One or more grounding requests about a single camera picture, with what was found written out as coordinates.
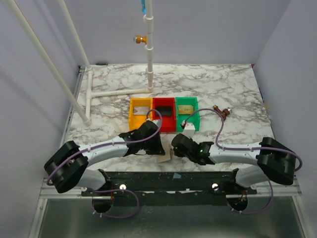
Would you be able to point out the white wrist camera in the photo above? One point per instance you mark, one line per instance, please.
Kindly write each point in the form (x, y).
(189, 130)
(157, 122)

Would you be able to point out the white PVC pipe frame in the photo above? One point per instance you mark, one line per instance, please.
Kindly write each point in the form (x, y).
(85, 115)

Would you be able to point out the brown brass faucet valve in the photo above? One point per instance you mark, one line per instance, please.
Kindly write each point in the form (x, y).
(224, 113)

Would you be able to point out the orange nozzle on pipe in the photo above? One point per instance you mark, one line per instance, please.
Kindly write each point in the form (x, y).
(140, 39)

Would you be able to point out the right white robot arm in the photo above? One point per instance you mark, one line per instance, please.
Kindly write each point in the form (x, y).
(268, 160)

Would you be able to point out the black mounting rail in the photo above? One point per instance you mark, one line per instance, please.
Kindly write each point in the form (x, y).
(171, 189)

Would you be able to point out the silver card in yellow bin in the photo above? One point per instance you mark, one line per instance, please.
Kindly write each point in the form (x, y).
(140, 110)

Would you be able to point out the black card in red bin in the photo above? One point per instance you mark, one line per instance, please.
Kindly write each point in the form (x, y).
(165, 111)

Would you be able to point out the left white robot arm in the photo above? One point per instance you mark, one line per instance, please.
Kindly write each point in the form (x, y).
(68, 167)

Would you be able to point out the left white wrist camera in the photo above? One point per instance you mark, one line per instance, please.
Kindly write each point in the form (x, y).
(157, 122)

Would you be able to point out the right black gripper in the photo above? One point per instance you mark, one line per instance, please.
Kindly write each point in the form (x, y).
(179, 143)

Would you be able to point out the green plastic bin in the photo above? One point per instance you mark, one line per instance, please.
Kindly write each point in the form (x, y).
(195, 119)

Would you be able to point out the red plastic bin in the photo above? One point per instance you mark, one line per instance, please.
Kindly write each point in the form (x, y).
(168, 123)

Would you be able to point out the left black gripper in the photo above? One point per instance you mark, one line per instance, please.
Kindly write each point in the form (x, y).
(158, 150)

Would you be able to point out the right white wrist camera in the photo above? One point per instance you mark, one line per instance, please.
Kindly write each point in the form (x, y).
(189, 130)

